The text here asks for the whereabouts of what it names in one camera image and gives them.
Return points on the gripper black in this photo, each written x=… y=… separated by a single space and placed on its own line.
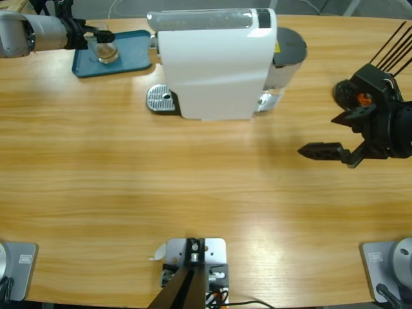
x=386 y=135
x=76 y=33

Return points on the clear drinking glass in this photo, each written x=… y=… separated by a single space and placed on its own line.
x=107 y=53

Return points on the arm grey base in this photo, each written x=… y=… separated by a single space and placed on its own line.
x=380 y=267
x=19 y=267

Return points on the orange coffee capsule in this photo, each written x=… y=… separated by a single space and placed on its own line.
x=364 y=99

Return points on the white coffee machine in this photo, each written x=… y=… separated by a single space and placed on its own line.
x=209 y=71

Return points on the teal plastic tray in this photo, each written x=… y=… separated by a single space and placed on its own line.
x=132 y=54

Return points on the black capsule holder stand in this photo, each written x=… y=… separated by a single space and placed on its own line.
x=342 y=91

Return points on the metal drip tray grille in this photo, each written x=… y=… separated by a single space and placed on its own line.
x=157 y=96

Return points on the wooden crate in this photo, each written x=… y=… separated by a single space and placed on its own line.
x=16 y=4

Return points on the grey water tank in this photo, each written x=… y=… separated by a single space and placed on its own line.
x=288 y=45

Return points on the grey metal leg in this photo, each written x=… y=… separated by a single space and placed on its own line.
x=352 y=6

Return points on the white tape strip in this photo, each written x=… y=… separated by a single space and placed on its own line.
x=159 y=252

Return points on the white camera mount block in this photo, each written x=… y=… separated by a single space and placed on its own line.
x=215 y=257

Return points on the dark camera post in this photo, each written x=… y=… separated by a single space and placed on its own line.
x=180 y=289

